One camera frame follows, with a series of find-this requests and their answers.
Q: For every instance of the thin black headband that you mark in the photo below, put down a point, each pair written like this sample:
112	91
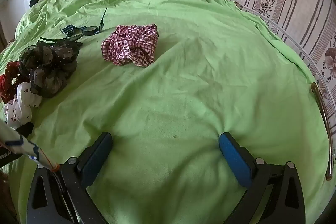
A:
47	39

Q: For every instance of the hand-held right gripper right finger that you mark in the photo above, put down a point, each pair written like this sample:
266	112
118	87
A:
233	158

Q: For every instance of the dark sheer dotted scrunchie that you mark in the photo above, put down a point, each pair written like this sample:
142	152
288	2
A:
50	66

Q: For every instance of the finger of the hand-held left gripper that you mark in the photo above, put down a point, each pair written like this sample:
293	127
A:
25	130

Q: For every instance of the curved brass rod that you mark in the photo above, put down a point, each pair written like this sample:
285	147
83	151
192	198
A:
325	113

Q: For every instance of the white cherry print scrunchie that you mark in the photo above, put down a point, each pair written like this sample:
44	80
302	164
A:
23	103

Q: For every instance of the green bedsheet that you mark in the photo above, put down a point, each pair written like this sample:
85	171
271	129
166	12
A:
183	69

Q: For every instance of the clear plastic tube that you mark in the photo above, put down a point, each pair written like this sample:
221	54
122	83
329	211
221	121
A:
294	37

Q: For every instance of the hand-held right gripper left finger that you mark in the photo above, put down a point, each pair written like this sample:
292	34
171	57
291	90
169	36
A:
97	158

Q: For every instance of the red dotted scrunchie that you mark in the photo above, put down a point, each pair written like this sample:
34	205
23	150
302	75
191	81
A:
8	79

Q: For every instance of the red plaid scrunchie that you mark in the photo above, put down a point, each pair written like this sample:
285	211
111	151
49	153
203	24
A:
131	45

